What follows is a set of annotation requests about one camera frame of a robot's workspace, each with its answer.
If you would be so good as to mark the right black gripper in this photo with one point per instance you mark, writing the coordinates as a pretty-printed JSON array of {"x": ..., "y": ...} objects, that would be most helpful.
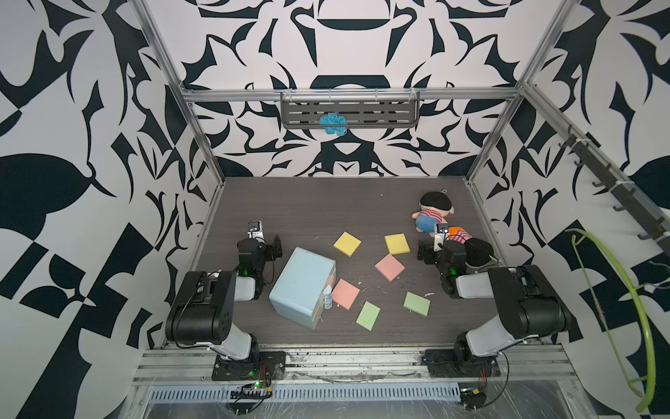
[{"x": 430, "y": 253}]

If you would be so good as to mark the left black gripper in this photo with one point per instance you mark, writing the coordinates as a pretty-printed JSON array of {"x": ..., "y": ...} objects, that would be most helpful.
[{"x": 270, "y": 252}]

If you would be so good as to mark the yellow sticky note pad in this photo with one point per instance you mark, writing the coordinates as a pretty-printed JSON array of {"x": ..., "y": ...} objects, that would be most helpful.
[
  {"x": 347, "y": 244},
  {"x": 397, "y": 244}
]

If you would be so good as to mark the light blue drawer cabinet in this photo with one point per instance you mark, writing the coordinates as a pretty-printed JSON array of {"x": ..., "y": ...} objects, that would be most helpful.
[{"x": 298, "y": 294}]

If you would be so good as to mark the pink sticky note pad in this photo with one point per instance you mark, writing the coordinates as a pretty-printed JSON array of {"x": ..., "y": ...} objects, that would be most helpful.
[
  {"x": 390, "y": 267},
  {"x": 344, "y": 294}
]

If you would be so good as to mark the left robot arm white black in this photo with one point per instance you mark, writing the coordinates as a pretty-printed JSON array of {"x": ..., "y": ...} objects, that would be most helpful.
[{"x": 201, "y": 315}]

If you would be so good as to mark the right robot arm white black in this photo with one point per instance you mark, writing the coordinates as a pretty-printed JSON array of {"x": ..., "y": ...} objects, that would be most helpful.
[{"x": 527, "y": 305}]

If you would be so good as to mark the green sticky note pad right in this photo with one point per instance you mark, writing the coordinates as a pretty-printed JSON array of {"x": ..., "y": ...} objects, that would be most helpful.
[{"x": 417, "y": 304}]

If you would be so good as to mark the green sticky note pad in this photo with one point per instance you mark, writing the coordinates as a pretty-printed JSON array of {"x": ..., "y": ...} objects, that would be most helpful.
[
  {"x": 417, "y": 304},
  {"x": 368, "y": 316}
]

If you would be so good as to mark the green sticky note pad left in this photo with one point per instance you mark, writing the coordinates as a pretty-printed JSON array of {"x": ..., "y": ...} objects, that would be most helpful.
[{"x": 368, "y": 316}]

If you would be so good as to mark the plush doll orange pants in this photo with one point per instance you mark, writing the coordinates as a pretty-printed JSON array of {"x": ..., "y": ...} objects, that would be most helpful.
[{"x": 479, "y": 252}]

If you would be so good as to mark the plush doll blue pants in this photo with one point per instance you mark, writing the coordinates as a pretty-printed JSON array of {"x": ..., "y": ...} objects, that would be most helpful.
[{"x": 435, "y": 207}]

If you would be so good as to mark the left electronics board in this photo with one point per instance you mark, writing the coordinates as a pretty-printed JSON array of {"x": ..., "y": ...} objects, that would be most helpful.
[{"x": 248, "y": 398}]

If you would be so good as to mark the electronics board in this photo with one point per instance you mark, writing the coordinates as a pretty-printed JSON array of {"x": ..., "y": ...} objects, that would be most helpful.
[
  {"x": 472, "y": 398},
  {"x": 248, "y": 398}
]

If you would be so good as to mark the right electronics board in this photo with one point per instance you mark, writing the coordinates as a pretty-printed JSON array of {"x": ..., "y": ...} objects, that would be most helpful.
[{"x": 472, "y": 398}]

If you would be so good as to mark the teal crumpled cloth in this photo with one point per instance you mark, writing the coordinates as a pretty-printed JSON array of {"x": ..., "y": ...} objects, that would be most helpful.
[{"x": 334, "y": 124}]

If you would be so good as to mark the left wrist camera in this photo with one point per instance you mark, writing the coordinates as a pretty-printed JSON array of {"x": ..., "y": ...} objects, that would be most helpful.
[{"x": 255, "y": 230}]

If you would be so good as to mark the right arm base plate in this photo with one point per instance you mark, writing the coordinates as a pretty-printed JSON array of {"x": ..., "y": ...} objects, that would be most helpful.
[{"x": 457, "y": 363}]

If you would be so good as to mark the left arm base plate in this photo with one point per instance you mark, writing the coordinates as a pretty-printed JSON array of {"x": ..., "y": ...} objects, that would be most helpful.
[{"x": 262, "y": 365}]

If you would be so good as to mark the grey slotted wall shelf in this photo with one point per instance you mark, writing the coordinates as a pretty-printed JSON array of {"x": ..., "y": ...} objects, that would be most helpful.
[{"x": 374, "y": 110}]

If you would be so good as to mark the white cable duct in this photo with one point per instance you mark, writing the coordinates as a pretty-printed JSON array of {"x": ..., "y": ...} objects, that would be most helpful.
[{"x": 448, "y": 392}]

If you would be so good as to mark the black hook rail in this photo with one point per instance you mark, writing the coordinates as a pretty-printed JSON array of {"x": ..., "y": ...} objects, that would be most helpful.
[{"x": 612, "y": 180}]

